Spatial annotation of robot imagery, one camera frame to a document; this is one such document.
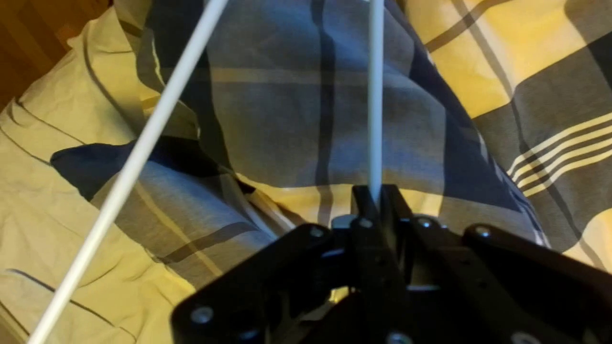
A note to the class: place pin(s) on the cream bed sheet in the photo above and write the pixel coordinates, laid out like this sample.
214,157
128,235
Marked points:
86,97

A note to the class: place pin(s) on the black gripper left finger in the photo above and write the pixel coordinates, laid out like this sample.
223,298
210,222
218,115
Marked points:
363,227

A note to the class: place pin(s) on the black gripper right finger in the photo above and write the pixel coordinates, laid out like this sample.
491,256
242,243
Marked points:
395,218

